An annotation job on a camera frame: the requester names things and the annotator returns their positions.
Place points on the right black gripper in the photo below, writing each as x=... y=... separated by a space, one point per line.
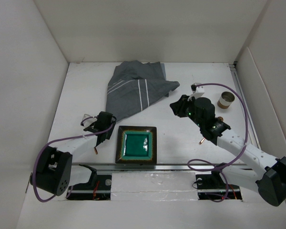
x=178 y=106

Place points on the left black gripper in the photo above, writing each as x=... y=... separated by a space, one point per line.
x=110 y=130

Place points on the grey striped cloth napkin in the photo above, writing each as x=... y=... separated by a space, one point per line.
x=134 y=86

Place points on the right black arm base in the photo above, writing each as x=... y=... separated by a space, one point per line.
x=211 y=186

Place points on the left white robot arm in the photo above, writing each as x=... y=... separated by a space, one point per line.
x=52 y=170

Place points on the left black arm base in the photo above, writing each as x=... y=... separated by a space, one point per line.
x=87 y=184

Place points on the green square ceramic plate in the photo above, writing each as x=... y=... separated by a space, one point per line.
x=136 y=145

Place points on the copper spoon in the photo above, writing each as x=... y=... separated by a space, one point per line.
x=202 y=141

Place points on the metal cup with cork base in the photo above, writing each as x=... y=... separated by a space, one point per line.
x=225 y=100

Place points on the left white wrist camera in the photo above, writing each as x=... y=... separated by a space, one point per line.
x=86 y=117

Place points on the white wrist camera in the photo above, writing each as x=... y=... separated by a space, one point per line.
x=197 y=90
x=86 y=117

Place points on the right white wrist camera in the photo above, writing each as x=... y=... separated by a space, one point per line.
x=197 y=90

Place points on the aluminium rail at table front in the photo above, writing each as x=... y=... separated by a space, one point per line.
x=133 y=167

